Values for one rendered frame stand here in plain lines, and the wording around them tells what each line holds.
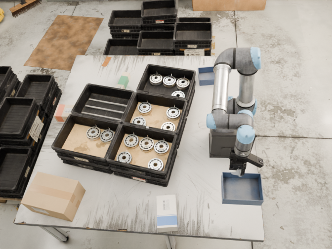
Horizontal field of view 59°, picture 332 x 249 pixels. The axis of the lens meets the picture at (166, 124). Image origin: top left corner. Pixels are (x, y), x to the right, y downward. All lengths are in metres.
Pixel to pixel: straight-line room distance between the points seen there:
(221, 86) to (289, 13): 3.27
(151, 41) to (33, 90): 1.39
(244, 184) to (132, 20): 2.73
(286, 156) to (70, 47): 3.02
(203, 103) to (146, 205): 0.95
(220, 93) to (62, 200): 1.15
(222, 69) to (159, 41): 1.97
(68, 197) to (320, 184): 2.16
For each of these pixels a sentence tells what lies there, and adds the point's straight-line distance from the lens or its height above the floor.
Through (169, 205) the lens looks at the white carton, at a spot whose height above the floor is 0.79.
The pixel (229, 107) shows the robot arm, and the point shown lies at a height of 1.06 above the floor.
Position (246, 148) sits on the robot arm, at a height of 1.39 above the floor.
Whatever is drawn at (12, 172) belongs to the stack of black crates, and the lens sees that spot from 2.99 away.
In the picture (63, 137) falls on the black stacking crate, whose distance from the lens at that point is 2.20.
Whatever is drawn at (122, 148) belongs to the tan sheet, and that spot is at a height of 0.83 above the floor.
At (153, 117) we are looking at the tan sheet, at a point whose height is 0.83.
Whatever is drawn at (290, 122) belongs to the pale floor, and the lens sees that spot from 3.31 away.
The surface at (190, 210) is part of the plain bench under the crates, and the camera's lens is 1.97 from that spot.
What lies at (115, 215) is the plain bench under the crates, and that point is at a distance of 2.01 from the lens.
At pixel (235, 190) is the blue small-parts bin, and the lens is 1.64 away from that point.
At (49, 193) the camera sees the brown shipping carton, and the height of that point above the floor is 0.86.
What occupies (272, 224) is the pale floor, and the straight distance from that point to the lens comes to 2.76.
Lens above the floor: 2.56
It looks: 55 degrees down
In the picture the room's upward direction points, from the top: 7 degrees counter-clockwise
